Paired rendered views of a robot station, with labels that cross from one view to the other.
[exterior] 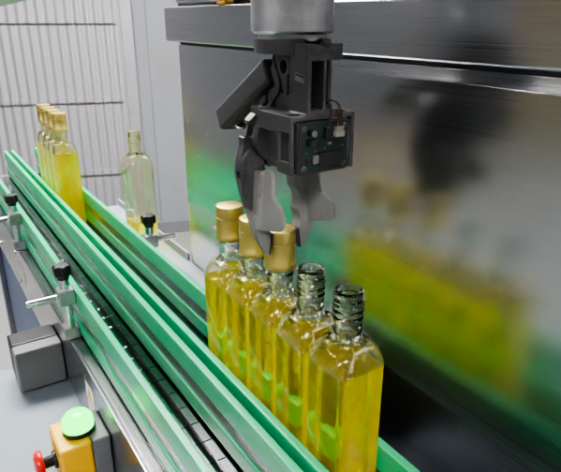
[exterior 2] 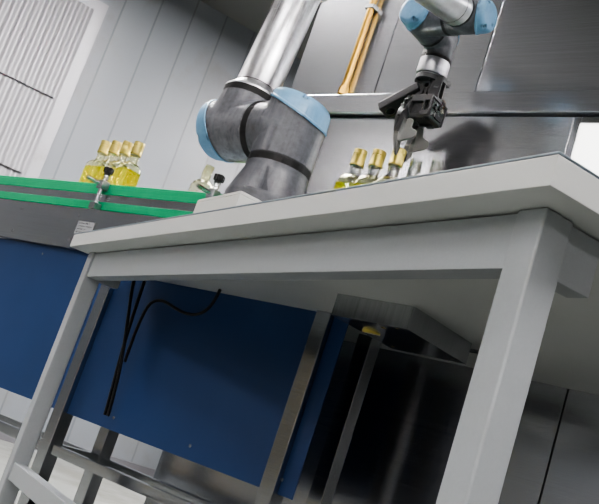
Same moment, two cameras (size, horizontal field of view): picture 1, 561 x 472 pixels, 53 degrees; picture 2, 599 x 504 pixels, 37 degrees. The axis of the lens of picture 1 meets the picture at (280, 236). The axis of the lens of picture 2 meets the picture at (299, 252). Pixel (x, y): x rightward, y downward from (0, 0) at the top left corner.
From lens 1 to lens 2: 1.77 m
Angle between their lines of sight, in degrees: 36
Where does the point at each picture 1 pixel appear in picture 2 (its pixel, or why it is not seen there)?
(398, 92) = (453, 122)
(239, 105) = (397, 98)
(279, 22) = (434, 67)
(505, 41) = (501, 104)
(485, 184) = (488, 148)
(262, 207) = (403, 131)
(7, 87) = not seen: outside the picture
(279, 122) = (426, 96)
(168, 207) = not seen: outside the picture
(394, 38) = (454, 105)
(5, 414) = not seen: hidden behind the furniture
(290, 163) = (428, 109)
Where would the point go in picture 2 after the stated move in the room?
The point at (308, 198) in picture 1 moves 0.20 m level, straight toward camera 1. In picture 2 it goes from (414, 142) to (449, 119)
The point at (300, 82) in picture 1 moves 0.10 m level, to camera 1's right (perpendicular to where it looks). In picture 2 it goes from (436, 87) to (472, 104)
